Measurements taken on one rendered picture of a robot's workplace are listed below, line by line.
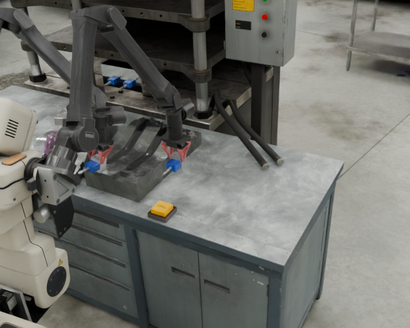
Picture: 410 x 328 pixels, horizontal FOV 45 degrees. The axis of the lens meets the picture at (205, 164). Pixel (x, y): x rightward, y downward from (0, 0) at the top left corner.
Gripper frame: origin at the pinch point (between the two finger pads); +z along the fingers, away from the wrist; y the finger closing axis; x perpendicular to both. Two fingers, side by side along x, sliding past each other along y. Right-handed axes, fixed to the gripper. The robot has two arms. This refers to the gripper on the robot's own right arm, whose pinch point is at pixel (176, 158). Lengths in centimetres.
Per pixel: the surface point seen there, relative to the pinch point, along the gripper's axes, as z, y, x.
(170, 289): 57, -1, 14
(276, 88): 30, 19, -147
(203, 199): 15.2, -11.4, 0.7
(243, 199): 15.1, -25.3, -6.2
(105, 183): 10.6, 25.3, 13.9
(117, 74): 2, 81, -65
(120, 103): 15, 74, -58
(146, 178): 7.9, 10.1, 7.4
